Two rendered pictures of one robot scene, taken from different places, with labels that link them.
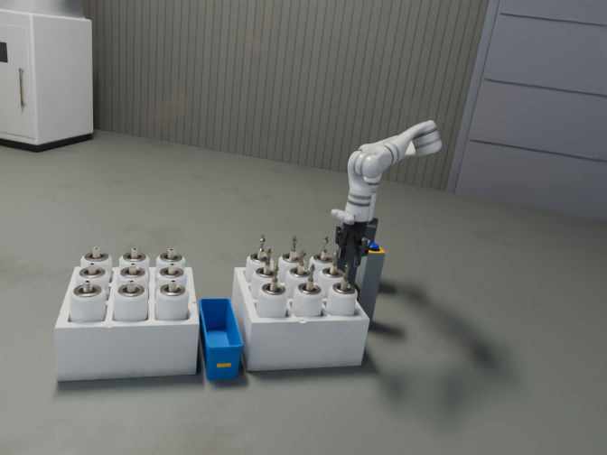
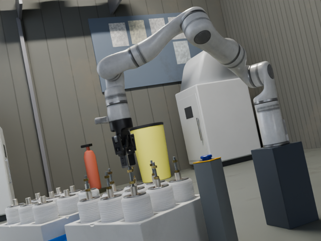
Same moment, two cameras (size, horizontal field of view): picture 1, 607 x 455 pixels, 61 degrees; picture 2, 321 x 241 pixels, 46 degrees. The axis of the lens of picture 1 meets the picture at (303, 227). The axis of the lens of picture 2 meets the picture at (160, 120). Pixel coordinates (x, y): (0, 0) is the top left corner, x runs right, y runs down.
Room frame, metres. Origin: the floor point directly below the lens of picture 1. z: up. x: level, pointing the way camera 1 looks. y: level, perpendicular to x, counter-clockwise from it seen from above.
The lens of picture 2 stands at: (0.97, -1.28, 0.40)
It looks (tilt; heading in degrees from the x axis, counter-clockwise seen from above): 3 degrees up; 58
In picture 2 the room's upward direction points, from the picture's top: 12 degrees counter-clockwise
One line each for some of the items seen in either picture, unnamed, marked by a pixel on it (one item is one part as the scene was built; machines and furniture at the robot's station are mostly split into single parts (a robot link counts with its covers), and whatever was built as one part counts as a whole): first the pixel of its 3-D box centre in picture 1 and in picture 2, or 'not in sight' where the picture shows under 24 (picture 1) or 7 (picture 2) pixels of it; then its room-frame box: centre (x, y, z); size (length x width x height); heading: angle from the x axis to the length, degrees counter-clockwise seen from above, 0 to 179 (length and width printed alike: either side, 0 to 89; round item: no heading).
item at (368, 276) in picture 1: (366, 287); (216, 206); (1.76, -0.26, 0.16); 0.07 x 0.07 x 0.31; 17
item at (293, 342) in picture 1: (294, 313); (143, 233); (1.60, -0.01, 0.09); 0.39 x 0.39 x 0.18; 17
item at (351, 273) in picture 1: (355, 251); (283, 183); (2.12, -0.24, 0.15); 0.14 x 0.14 x 0.30; 80
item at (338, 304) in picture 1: (340, 312); (140, 223); (1.53, -0.16, 0.16); 0.10 x 0.10 x 0.18
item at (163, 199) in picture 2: (329, 296); (163, 213); (1.64, -0.12, 0.16); 0.10 x 0.10 x 0.18
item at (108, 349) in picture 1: (132, 317); (58, 232); (1.44, 0.51, 0.09); 0.39 x 0.39 x 0.18; 17
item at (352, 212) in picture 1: (353, 208); (113, 112); (1.51, -0.15, 0.53); 0.11 x 0.09 x 0.06; 132
